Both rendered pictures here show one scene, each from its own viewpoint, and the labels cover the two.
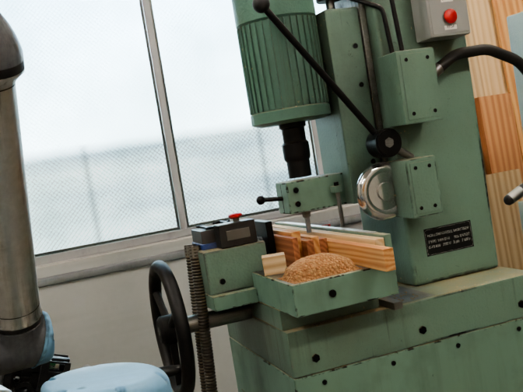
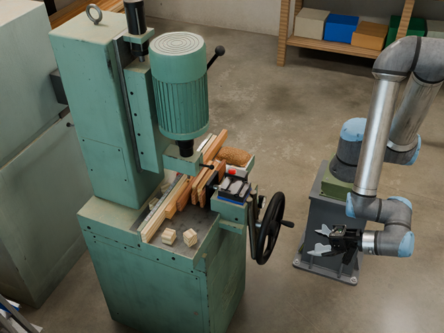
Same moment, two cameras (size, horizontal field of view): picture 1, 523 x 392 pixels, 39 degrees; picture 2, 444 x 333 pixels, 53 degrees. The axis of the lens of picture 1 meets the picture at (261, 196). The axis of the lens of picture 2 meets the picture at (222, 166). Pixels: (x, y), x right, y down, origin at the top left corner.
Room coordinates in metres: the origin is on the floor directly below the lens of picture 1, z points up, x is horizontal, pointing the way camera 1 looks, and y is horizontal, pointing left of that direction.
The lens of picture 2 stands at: (2.49, 0.86, 2.10)
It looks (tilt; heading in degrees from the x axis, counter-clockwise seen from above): 41 degrees down; 223
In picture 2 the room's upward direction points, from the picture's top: 1 degrees counter-clockwise
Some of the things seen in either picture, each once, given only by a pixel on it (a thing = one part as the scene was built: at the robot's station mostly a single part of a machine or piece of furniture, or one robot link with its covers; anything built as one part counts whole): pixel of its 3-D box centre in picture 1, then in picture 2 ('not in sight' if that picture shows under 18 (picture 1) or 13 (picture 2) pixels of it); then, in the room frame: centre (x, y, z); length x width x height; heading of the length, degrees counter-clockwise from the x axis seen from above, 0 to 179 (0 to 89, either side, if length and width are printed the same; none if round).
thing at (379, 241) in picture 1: (317, 241); (184, 182); (1.66, -0.11, 0.93); 0.60 x 0.02 x 0.05; 18
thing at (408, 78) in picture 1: (410, 87); not in sight; (1.57, -0.34, 1.23); 0.09 x 0.08 x 0.15; 108
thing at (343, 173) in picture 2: not in sight; (350, 162); (0.86, 0.21, 0.70); 0.19 x 0.19 x 0.10
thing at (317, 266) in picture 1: (317, 264); (233, 153); (1.39, -0.08, 0.92); 0.14 x 0.09 x 0.04; 108
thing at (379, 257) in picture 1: (328, 248); (199, 169); (1.56, -0.12, 0.92); 0.54 x 0.02 x 0.04; 18
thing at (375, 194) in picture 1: (383, 191); not in sight; (1.57, -0.25, 1.02); 0.12 x 0.03 x 0.12; 108
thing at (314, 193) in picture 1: (312, 196); (183, 161); (1.65, -0.11, 1.03); 0.14 x 0.07 x 0.09; 108
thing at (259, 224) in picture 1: (252, 243); (219, 188); (1.61, 0.04, 0.95); 0.09 x 0.07 x 0.09; 18
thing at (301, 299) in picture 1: (268, 277); (214, 201); (1.62, 0.01, 0.87); 0.61 x 0.30 x 0.06; 18
